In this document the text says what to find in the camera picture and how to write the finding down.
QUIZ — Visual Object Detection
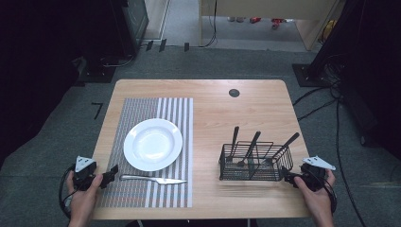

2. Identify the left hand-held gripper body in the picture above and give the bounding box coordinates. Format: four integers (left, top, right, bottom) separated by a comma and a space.
72, 155, 98, 192

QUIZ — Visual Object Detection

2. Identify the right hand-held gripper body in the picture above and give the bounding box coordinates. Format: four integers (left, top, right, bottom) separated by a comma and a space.
299, 155, 337, 193

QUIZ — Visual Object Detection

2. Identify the black wire cutlery basket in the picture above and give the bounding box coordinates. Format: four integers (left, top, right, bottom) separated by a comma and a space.
218, 140, 295, 183

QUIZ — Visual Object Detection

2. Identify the person's left hand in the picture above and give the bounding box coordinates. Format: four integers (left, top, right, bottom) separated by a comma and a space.
65, 172, 104, 223

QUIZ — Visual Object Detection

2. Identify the person's right hand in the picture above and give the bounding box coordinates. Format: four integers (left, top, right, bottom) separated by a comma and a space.
293, 168, 337, 221

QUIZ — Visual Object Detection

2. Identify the striped woven placemat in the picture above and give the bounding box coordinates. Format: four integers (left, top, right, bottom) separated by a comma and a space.
99, 96, 194, 209

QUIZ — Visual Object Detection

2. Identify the silver table knife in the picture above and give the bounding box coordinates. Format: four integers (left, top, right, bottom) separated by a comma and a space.
119, 174, 188, 185

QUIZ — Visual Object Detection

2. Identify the white round plate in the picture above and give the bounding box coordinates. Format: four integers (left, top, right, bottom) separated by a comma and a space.
123, 117, 183, 173

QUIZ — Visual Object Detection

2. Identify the black angled floor tape mark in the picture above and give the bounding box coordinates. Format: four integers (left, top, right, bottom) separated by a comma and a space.
91, 101, 104, 121

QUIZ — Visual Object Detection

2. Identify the black cabinet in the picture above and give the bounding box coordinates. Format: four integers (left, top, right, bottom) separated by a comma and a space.
109, 0, 149, 60

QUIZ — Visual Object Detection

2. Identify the light wooden desk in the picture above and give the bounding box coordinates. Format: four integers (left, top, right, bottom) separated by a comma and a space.
199, 0, 345, 52

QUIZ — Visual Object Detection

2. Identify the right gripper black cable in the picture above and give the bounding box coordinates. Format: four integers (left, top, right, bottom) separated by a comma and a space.
319, 171, 339, 216

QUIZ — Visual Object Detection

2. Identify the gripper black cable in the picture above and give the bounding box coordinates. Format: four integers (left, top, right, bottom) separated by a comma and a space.
58, 164, 78, 219
319, 171, 339, 216

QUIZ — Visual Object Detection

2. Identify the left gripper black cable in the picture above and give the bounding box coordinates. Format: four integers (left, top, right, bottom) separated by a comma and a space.
58, 164, 78, 219

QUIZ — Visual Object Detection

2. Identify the black-handled utensil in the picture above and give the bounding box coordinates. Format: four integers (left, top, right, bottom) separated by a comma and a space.
264, 131, 301, 165

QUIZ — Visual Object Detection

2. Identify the long black floor cable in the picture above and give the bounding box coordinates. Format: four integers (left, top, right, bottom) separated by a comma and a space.
334, 99, 368, 227

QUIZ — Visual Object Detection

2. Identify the black-handled fork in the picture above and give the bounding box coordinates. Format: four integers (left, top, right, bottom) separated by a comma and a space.
225, 126, 240, 164

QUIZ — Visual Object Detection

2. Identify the black stand base plate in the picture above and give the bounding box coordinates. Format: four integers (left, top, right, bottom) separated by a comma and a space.
74, 56, 117, 87
291, 62, 336, 88

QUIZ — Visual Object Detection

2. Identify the black hanging cable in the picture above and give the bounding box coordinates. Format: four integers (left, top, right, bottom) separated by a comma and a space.
199, 0, 219, 49

